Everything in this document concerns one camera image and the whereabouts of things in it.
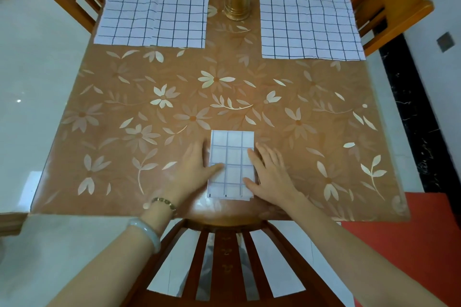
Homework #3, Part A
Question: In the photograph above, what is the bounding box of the person's left forearm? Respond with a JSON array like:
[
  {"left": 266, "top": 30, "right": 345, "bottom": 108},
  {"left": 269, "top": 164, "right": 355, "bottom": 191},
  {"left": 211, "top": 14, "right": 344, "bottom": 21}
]
[{"left": 47, "top": 202, "right": 181, "bottom": 307}]

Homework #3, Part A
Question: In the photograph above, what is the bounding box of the pale green jade bangle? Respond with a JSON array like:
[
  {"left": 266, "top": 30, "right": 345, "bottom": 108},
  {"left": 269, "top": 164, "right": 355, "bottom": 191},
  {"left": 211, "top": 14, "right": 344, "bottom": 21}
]
[{"left": 126, "top": 217, "right": 162, "bottom": 254}]

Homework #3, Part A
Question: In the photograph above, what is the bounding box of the checked placemat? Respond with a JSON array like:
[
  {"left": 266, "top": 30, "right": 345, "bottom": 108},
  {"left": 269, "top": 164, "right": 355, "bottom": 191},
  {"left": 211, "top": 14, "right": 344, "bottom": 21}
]
[{"left": 207, "top": 130, "right": 256, "bottom": 201}]

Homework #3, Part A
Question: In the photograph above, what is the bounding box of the grid cloth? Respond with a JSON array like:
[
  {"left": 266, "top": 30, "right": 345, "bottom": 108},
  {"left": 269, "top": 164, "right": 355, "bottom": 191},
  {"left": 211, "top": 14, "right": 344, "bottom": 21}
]
[
  {"left": 93, "top": 0, "right": 214, "bottom": 48},
  {"left": 258, "top": 0, "right": 366, "bottom": 62}
]

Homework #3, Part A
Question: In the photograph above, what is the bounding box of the floral brown table cover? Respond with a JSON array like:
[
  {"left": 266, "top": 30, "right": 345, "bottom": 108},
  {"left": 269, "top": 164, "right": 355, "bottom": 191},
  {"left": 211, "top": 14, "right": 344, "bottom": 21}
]
[{"left": 30, "top": 0, "right": 411, "bottom": 223}]

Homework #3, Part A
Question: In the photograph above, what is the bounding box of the grey wall outlet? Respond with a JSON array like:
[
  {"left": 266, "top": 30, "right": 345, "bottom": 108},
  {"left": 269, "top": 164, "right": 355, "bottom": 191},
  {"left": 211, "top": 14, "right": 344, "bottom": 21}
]
[{"left": 436, "top": 31, "right": 455, "bottom": 53}]

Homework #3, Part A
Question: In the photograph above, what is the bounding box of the beaded bracelet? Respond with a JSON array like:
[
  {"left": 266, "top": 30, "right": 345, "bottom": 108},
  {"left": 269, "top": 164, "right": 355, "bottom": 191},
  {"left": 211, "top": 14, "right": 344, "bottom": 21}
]
[{"left": 150, "top": 197, "right": 178, "bottom": 213}]

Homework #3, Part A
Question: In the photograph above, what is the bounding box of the person's right forearm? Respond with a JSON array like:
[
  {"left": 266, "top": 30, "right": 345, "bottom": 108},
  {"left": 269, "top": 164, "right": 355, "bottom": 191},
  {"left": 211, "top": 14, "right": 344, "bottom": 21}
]
[{"left": 286, "top": 190, "right": 447, "bottom": 307}]

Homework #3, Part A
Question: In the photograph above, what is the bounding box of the person's right hand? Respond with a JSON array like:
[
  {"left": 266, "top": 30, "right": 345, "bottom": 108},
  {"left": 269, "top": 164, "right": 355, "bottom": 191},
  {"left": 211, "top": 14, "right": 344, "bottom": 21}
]
[{"left": 242, "top": 142, "right": 305, "bottom": 211}]

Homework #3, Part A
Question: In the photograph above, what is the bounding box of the person's left hand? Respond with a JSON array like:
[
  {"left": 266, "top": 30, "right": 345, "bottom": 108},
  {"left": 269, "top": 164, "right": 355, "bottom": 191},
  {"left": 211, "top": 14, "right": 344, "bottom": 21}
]
[{"left": 172, "top": 139, "right": 225, "bottom": 207}]

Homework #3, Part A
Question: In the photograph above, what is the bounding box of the red floor mat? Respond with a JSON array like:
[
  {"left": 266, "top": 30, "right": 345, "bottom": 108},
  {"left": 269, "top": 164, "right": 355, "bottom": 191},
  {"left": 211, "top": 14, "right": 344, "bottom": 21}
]
[{"left": 340, "top": 192, "right": 461, "bottom": 307}]

